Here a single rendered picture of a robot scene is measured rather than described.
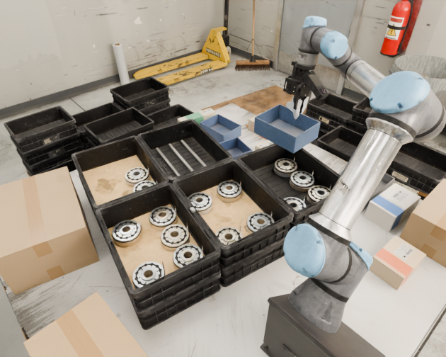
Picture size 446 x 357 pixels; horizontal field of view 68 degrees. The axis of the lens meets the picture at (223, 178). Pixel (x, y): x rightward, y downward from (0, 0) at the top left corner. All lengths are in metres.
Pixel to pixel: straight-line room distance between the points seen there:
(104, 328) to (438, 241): 1.20
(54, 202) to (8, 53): 2.89
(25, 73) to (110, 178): 2.81
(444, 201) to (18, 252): 1.58
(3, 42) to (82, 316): 3.36
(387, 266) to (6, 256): 1.30
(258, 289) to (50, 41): 3.56
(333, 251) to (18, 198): 1.17
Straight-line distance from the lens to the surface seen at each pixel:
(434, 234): 1.49
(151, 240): 1.26
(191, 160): 1.59
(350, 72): 1.22
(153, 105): 2.86
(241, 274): 1.27
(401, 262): 1.39
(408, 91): 0.85
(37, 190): 1.51
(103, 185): 1.53
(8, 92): 4.25
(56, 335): 1.11
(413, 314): 1.38
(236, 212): 1.32
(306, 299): 0.96
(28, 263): 1.35
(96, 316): 1.10
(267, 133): 1.29
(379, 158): 0.85
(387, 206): 1.56
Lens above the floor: 1.78
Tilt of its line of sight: 40 degrees down
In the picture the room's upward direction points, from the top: straight up
